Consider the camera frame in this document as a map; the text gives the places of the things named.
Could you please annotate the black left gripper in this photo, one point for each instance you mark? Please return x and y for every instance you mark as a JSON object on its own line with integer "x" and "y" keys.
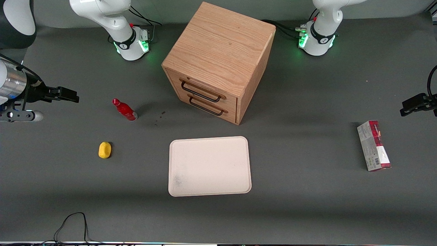
{"x": 422, "y": 102}

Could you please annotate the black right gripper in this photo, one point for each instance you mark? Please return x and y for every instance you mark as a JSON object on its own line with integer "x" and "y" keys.
{"x": 35, "y": 93}

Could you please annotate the red coke bottle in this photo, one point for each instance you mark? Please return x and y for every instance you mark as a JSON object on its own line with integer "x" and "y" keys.
{"x": 124, "y": 110}

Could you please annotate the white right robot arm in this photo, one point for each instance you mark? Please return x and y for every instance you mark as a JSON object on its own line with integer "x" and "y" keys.
{"x": 119, "y": 30}

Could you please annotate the cream plastic tray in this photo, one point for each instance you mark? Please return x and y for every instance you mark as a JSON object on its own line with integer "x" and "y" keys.
{"x": 210, "y": 167}

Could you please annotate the grey and red carton box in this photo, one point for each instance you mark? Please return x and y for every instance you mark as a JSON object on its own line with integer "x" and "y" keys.
{"x": 375, "y": 147}

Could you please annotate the yellow lemon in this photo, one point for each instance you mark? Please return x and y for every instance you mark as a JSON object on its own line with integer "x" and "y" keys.
{"x": 104, "y": 150}

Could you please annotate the wooden drawer cabinet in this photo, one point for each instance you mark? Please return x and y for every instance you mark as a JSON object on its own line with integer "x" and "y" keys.
{"x": 222, "y": 44}

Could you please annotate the wooden drawer front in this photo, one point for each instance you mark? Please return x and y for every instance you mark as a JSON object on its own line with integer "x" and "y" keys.
{"x": 233, "y": 116}
{"x": 233, "y": 101}

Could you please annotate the grey wrist camera bar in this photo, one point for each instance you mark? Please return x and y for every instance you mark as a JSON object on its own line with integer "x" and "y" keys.
{"x": 20, "y": 116}

